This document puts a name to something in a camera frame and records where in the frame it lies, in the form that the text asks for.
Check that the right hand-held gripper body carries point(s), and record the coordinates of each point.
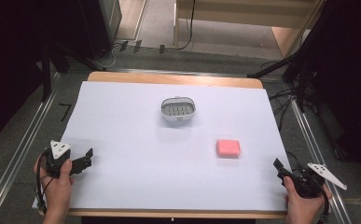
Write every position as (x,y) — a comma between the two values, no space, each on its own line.
(308,180)

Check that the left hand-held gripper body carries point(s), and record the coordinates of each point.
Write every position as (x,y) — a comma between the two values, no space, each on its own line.
(58,157)

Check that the person's right hand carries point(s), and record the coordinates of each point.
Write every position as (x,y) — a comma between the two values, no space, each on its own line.
(302,207)

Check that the person's left hand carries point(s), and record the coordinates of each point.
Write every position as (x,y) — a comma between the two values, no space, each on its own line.
(57,191)

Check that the pink soap bar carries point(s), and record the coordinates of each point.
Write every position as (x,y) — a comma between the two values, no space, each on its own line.
(228,148)

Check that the white paper sheet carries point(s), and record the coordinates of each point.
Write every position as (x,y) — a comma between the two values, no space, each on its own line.
(169,161)

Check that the white soap dish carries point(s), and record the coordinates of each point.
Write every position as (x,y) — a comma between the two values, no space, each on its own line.
(178,109)

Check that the black curtain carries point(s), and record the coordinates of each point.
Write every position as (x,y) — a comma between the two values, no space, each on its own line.
(352,77)
(10,62)

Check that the grey cabinet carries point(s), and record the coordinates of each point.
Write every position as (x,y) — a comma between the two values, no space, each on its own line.
(111,18)

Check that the light wooden cabinet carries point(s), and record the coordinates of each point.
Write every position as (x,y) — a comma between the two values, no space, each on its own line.
(246,15)

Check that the silver floor rail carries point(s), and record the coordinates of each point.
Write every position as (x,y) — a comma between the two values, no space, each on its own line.
(18,155)
(316,155)

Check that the black metal stand post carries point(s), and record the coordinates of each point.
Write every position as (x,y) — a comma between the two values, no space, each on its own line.
(46,74)

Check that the black metal frame stand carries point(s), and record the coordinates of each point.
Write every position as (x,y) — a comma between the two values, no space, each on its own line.
(296,59)

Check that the small black floor bracket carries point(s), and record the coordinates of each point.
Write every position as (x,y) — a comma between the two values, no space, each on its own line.
(123,45)
(137,46)

